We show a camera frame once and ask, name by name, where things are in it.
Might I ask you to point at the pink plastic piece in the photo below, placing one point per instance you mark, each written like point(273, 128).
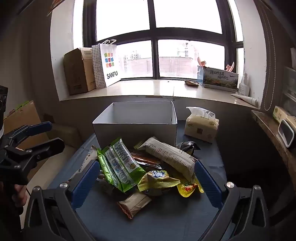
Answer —
point(230, 67)
point(201, 62)

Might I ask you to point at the long white snack packet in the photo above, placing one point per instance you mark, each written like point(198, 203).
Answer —
point(168, 155)

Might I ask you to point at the reddish brown stick packet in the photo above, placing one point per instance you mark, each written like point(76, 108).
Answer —
point(145, 160)

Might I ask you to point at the black snack packet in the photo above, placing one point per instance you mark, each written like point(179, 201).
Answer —
point(187, 147)

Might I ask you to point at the brown cardboard box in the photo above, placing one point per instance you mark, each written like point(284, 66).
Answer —
point(77, 71)

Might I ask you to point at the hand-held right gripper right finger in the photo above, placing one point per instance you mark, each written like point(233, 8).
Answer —
point(208, 185)

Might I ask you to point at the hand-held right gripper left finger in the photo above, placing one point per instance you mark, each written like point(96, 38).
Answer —
point(84, 185)

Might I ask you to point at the person's left hand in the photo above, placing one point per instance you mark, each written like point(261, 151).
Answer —
point(20, 195)

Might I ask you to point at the crumpled brown wrapper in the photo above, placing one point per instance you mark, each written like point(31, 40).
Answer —
point(191, 83)

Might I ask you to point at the yellow red-print snack packet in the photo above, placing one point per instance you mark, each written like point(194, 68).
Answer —
point(187, 188)

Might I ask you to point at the green snack packet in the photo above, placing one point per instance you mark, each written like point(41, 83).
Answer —
point(120, 162)

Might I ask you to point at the black window frame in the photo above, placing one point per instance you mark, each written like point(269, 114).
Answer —
point(154, 34)

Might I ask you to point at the white paper shopping bag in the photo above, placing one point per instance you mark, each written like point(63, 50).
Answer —
point(109, 64)

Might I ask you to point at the white tube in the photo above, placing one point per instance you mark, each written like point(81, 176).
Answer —
point(245, 98)

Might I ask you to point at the dark blue table cover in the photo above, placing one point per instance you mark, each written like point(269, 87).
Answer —
point(166, 217)

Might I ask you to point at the printed landscape carton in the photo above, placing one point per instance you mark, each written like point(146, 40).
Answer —
point(219, 78)

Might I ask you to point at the white pouch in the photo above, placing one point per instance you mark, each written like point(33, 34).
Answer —
point(244, 85)

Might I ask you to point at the brown snack packet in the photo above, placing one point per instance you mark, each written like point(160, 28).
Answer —
point(134, 204)

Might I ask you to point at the small yellow blue-print packet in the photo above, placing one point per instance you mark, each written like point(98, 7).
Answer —
point(157, 178)

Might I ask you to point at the white rectangular container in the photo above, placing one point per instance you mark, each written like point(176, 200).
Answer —
point(286, 133)

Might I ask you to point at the wooden shelf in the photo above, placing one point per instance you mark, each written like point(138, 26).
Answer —
point(268, 125)

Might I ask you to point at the white cardboard box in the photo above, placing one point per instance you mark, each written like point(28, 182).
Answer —
point(135, 129)

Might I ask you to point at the white black-print snack packet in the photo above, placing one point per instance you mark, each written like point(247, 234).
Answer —
point(84, 162)

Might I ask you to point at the tissue pack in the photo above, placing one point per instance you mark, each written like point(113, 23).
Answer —
point(201, 127)

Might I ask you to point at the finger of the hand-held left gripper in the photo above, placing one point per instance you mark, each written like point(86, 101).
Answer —
point(49, 147)
point(41, 127)

